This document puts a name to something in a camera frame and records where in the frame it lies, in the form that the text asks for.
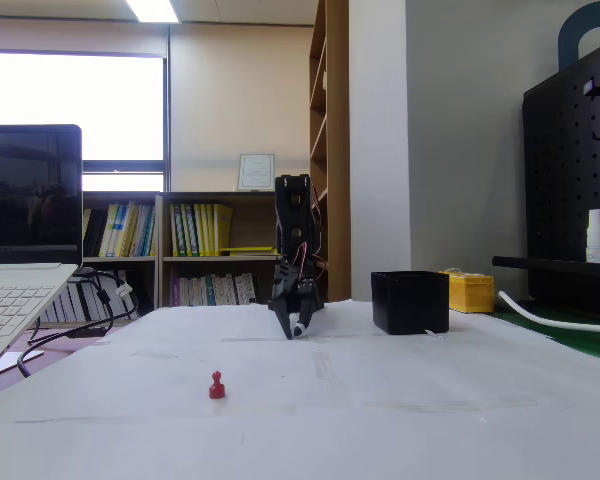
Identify black robot base orange clamp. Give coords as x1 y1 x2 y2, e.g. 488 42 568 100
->
267 294 327 314

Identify black square container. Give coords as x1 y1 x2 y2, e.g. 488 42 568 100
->
370 270 450 336

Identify yellow cardboard box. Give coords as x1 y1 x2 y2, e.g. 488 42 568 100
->
438 268 495 315

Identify yellow flat-lying book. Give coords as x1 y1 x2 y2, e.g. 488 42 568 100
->
218 245 277 257

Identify white paper sheet cover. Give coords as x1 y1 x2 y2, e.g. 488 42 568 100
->
0 298 600 480

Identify framed white certificate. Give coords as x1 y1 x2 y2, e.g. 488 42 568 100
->
237 153 276 193

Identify wide low wooden bookcase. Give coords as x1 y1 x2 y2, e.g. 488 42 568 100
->
154 189 304 309

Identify tall wooden bookshelf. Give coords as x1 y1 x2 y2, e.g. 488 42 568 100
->
308 0 351 304

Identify narrow low wooden bookcase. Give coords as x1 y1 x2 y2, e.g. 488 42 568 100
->
82 191 162 321

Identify black pegboard shelf bar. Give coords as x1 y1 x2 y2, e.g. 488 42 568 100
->
492 255 600 275

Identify white card under laptop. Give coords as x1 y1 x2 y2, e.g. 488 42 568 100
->
0 349 46 381

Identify green desk mat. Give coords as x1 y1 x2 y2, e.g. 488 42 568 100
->
484 308 600 364

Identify white laptop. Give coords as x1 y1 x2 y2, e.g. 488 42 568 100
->
0 123 84 381

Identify black pegboard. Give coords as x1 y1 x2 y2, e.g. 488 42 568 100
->
522 34 600 321

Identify white plastic bottle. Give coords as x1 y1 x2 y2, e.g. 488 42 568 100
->
585 208 600 264

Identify ceiling light panel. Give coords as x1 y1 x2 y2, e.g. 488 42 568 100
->
124 0 181 24

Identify teal arch shape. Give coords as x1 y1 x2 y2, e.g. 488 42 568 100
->
558 0 600 71

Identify black laptop cables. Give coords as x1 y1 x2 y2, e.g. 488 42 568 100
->
17 267 140 379

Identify white power cable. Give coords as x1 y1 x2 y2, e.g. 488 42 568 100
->
497 290 600 337

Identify window with dark frame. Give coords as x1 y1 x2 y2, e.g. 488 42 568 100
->
0 48 170 194

